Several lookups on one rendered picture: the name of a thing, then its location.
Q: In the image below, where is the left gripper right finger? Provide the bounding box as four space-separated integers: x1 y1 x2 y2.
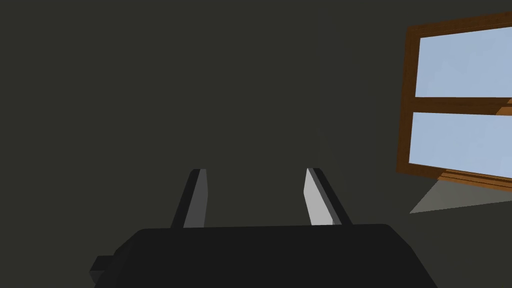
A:
303 167 354 227

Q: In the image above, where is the brown framed window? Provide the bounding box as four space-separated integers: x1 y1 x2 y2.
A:
395 11 512 193

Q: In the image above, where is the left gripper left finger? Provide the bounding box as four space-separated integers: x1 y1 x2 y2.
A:
170 168 209 229

